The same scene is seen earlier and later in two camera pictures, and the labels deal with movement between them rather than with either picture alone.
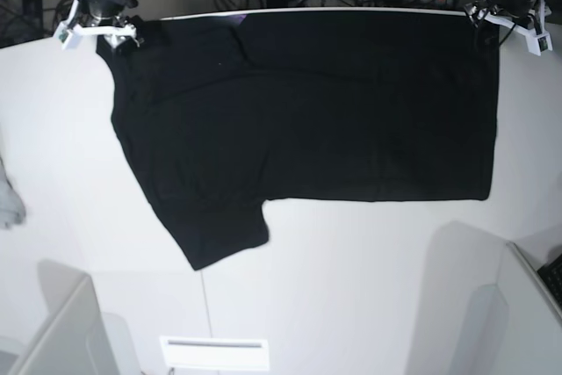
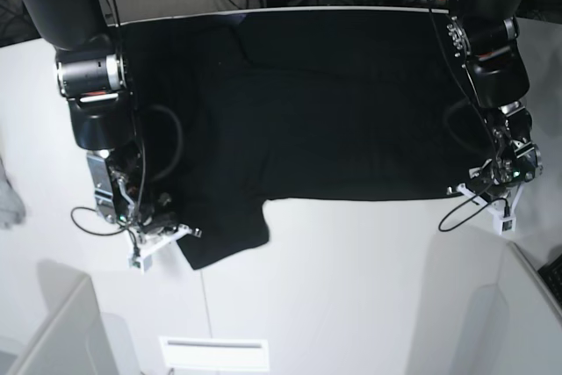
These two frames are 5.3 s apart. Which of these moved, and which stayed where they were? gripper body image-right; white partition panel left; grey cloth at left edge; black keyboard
Moved: gripper body image-right
Stayed: white partition panel left; grey cloth at left edge; black keyboard
